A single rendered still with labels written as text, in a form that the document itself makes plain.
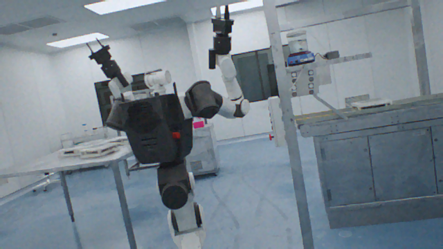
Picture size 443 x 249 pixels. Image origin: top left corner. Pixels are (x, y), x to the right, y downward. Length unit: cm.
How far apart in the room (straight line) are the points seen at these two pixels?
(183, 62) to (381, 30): 451
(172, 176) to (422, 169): 198
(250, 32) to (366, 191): 549
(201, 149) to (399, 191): 288
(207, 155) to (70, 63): 486
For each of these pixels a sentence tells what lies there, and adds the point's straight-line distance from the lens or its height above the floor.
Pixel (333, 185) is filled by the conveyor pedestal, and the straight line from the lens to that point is 270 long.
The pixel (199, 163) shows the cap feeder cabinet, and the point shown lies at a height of 23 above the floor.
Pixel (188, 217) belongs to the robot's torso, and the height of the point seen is 61.
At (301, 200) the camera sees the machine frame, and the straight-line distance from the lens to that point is 194.
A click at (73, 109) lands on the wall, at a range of 860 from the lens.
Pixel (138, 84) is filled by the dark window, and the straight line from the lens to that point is 792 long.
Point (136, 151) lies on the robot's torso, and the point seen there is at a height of 105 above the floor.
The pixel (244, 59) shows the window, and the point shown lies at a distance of 753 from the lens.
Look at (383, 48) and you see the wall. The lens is 816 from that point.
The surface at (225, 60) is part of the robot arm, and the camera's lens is 153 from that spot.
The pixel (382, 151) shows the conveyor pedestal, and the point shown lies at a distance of 271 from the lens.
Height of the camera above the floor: 124
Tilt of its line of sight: 5 degrees down
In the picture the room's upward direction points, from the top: 10 degrees counter-clockwise
